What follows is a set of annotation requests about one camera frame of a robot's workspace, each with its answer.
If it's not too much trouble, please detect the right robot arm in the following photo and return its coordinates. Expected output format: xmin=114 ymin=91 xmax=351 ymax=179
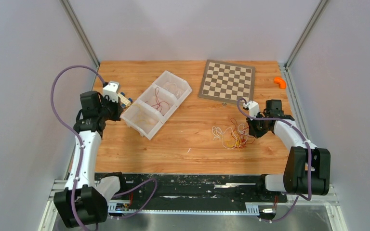
xmin=243 ymin=100 xmax=330 ymax=201

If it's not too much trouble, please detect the wooden chessboard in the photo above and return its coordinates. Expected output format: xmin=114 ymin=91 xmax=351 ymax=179
xmin=198 ymin=60 xmax=256 ymax=104

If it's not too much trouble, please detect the orange plastic elbow piece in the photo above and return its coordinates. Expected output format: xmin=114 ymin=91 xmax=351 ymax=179
xmin=273 ymin=77 xmax=287 ymax=89

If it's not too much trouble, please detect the yellow cable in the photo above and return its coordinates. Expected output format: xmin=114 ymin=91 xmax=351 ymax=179
xmin=222 ymin=130 xmax=246 ymax=149

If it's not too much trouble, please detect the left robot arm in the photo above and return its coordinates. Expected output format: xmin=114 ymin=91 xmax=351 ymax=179
xmin=53 ymin=91 xmax=128 ymax=229

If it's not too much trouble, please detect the white cable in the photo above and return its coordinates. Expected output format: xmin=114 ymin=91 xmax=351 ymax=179
xmin=211 ymin=122 xmax=250 ymax=150

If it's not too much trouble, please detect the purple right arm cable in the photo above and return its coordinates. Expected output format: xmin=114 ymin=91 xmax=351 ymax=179
xmin=237 ymin=97 xmax=313 ymax=222

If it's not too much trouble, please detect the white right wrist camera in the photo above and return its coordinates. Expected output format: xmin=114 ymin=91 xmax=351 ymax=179
xmin=243 ymin=101 xmax=260 ymax=118

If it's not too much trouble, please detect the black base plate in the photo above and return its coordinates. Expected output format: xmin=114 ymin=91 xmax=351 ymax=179
xmin=96 ymin=173 xmax=289 ymax=212

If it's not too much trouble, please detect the white slotted cable duct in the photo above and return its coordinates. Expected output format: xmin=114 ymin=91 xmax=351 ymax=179
xmin=107 ymin=202 xmax=260 ymax=216

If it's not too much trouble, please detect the white three-compartment plastic bin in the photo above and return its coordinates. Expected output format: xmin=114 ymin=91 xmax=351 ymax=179
xmin=120 ymin=70 xmax=192 ymax=140

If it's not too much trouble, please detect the white blue toy car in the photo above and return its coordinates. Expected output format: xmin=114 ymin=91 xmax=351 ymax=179
xmin=118 ymin=92 xmax=133 ymax=108

